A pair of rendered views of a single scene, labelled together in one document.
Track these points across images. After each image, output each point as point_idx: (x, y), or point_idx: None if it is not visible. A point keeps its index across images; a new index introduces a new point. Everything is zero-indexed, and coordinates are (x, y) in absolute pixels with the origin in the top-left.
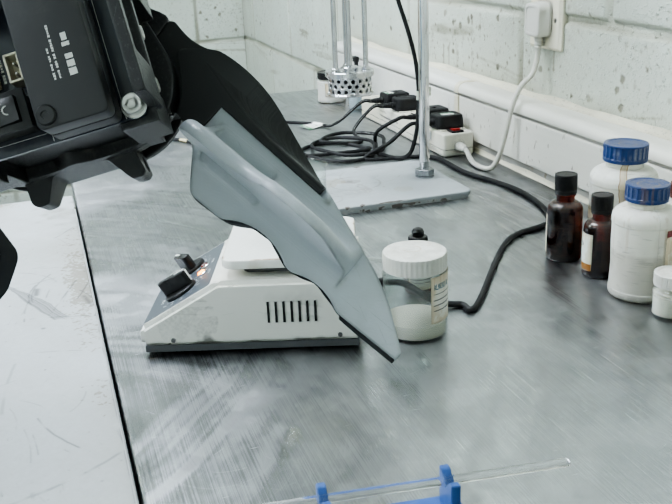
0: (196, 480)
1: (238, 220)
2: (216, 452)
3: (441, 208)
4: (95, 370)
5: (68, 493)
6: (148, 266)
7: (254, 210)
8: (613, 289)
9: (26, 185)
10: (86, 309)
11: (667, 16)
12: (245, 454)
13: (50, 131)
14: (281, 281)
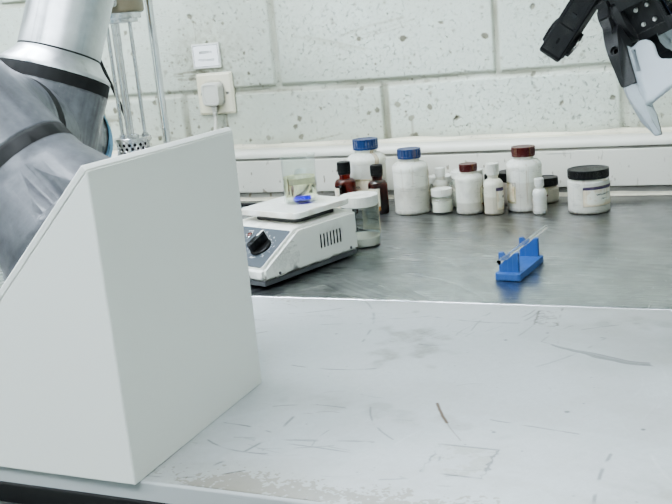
0: (421, 291)
1: (668, 48)
2: (403, 286)
3: None
4: (257, 299)
5: (385, 312)
6: None
7: (669, 45)
8: (407, 210)
9: (637, 41)
10: None
11: (331, 74)
12: (415, 282)
13: None
14: (323, 220)
